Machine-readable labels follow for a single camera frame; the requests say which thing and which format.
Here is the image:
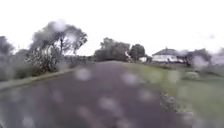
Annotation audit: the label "group of dark trees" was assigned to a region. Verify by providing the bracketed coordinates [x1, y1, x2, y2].
[93, 37, 132, 63]

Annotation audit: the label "dark round tree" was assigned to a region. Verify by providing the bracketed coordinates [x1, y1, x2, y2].
[129, 43, 147, 62]

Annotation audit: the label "grey gravel road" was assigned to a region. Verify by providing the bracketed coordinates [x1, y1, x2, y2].
[0, 60, 188, 128]

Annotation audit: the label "white house with dark roof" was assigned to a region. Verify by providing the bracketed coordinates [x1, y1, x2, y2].
[151, 47, 184, 64]

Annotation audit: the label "tall tree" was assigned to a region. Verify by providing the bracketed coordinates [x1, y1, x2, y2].
[25, 20, 89, 74]

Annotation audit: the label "grass verge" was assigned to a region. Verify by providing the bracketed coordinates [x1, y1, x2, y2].
[123, 61, 224, 128]
[0, 66, 79, 92]

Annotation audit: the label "roadside bushes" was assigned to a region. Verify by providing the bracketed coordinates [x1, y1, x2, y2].
[0, 35, 34, 83]

